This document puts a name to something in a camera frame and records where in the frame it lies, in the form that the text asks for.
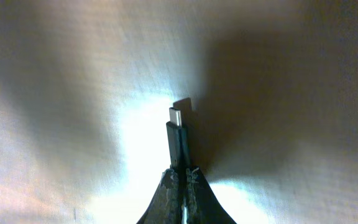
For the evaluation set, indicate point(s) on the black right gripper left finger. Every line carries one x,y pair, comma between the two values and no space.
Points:
165,205

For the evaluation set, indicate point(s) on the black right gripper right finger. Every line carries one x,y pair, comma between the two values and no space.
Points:
201,202

